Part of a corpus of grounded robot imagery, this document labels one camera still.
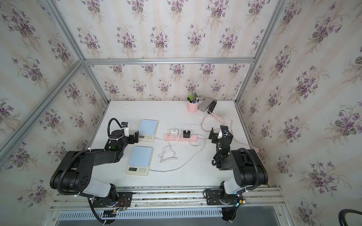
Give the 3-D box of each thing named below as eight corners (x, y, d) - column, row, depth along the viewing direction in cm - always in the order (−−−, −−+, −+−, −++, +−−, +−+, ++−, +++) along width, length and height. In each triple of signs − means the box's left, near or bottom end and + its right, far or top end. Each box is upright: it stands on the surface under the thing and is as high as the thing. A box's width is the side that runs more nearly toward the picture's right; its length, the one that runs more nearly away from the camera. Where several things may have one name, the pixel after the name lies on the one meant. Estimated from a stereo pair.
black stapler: (207, 112, 116) (207, 110, 113) (213, 101, 124) (214, 99, 122) (211, 114, 115) (211, 112, 112) (217, 102, 123) (217, 100, 121)
